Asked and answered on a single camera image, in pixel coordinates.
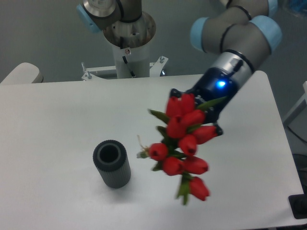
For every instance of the white rounded chair part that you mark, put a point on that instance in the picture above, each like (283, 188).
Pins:
(24, 73)

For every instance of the white metal base bracket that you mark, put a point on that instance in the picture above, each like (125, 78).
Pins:
(109, 72)

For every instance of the grey ribbed vase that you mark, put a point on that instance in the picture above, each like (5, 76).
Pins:
(111, 160)

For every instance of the white frame at right edge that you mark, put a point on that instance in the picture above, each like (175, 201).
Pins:
(297, 108)

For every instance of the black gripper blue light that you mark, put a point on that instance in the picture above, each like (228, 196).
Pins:
(214, 84)

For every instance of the black box at table edge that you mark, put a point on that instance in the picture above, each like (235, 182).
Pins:
(298, 204)

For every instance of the red tulip bouquet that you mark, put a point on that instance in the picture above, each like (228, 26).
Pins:
(183, 132)

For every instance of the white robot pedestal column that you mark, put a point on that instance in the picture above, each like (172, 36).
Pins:
(132, 62)

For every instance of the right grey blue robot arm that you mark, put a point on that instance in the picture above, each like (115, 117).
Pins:
(243, 37)

